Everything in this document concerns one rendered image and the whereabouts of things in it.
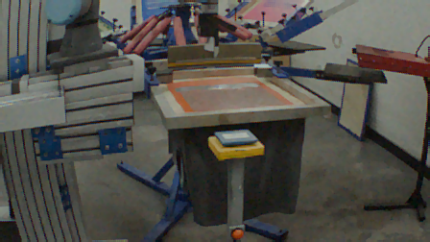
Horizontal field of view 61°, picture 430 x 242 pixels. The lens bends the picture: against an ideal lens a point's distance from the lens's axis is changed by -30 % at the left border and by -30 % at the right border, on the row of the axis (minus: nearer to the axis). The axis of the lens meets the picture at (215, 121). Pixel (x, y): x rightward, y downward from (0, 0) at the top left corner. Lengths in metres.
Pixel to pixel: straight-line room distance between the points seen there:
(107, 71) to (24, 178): 0.55
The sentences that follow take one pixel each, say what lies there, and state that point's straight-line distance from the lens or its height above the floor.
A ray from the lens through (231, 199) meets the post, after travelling 1.50.
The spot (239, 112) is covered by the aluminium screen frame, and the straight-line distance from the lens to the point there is 1.62.
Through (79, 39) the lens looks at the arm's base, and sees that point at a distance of 1.28.
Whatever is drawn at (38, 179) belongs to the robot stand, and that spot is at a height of 0.83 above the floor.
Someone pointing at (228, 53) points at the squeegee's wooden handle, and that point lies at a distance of 2.16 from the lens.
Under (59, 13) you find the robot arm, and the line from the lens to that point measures 1.16.
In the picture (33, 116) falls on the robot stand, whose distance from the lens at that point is 1.19.
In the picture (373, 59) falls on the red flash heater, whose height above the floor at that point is 1.08.
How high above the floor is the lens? 1.41
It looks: 16 degrees down
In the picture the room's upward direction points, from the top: 1 degrees counter-clockwise
